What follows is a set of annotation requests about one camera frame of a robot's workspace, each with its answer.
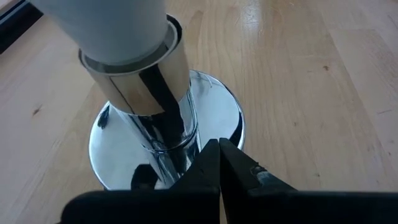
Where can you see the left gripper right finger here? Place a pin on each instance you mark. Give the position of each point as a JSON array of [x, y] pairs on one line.
[[295, 208]]

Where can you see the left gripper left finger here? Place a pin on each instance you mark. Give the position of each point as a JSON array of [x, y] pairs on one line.
[[161, 208]]

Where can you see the chrome lamp base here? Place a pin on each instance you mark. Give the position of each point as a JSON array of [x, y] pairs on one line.
[[214, 105]]

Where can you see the black aluminium frame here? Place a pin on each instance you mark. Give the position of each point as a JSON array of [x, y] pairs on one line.
[[15, 28]]

